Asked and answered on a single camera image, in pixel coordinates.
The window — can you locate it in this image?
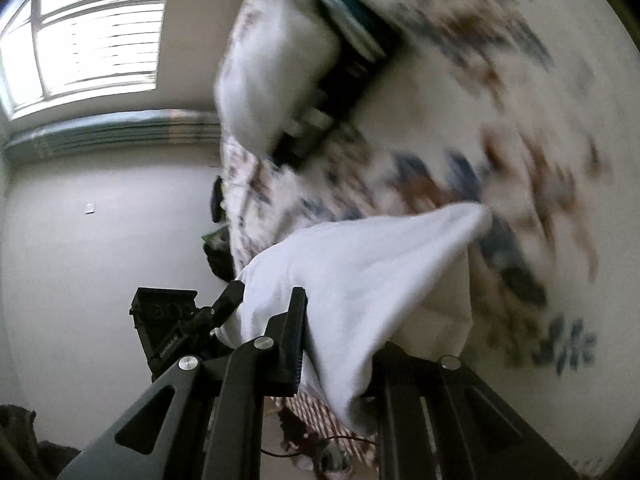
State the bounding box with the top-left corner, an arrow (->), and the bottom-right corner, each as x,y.
0,0 -> 170,122

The floral bedsheet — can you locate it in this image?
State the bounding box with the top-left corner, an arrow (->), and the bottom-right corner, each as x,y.
214,0 -> 617,477

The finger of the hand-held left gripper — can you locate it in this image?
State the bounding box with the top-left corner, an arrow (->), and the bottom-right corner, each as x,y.
212,280 -> 247,333

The small white garment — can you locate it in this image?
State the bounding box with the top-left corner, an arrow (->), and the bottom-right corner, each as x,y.
217,202 -> 494,437

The thin dark cable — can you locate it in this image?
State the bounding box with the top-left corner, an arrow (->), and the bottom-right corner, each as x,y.
260,435 -> 378,461

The red checked cloth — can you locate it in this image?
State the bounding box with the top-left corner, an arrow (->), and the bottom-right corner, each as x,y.
276,391 -> 379,472

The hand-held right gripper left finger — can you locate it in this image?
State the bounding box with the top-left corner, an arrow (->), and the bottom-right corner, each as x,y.
56,286 -> 308,480

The dark green bag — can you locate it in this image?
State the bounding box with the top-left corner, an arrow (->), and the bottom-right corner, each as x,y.
201,226 -> 237,282

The dark green cloth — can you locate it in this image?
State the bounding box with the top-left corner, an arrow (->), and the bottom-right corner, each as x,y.
295,0 -> 403,63

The dark object beside bed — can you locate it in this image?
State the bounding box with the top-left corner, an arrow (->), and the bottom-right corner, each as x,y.
209,175 -> 225,224

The white folded cloth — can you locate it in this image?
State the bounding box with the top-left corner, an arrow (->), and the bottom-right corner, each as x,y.
214,0 -> 344,155

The black cloth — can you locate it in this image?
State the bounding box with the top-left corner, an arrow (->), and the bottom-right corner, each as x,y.
267,42 -> 398,167

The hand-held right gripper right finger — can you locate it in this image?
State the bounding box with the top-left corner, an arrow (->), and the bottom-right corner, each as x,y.
372,342 -> 581,480

